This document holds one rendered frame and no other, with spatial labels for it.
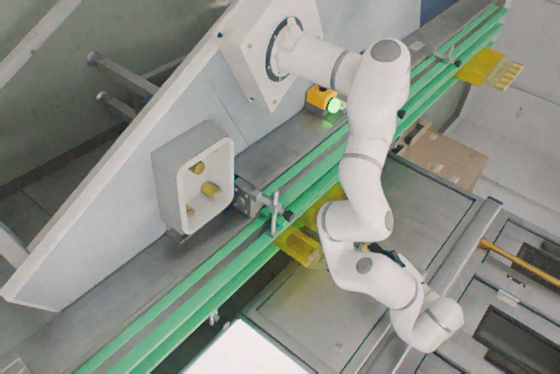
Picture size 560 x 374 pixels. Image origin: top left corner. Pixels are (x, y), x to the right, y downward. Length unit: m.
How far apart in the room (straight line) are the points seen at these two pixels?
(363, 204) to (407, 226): 0.78
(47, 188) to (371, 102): 1.21
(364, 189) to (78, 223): 0.58
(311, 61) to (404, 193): 0.83
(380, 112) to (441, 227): 0.87
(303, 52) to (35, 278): 0.74
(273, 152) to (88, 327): 0.65
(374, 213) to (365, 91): 0.23
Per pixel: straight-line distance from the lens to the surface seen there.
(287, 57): 1.10
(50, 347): 1.14
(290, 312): 1.33
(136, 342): 1.12
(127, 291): 1.16
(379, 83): 0.91
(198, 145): 1.07
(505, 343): 1.52
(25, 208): 1.73
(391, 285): 0.97
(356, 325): 1.34
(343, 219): 0.93
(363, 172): 0.90
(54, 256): 1.06
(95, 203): 1.04
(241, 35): 1.02
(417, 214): 1.70
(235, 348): 1.27
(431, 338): 1.16
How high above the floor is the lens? 1.43
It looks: 24 degrees down
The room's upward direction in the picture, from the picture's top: 122 degrees clockwise
